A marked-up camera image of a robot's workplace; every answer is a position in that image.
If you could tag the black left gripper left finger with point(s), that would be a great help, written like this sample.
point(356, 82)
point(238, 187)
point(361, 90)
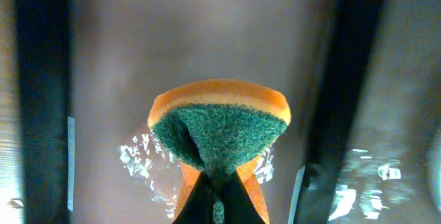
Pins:
point(199, 206)

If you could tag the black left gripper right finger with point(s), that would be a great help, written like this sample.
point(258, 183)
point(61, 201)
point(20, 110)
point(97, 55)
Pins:
point(238, 207)

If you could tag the green and orange sponge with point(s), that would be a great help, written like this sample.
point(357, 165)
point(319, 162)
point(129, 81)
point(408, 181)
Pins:
point(219, 128)

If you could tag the large brown serving tray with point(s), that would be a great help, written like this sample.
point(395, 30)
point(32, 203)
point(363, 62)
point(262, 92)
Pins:
point(384, 178)

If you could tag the small black water tray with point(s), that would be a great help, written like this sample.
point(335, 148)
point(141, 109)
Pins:
point(89, 71)

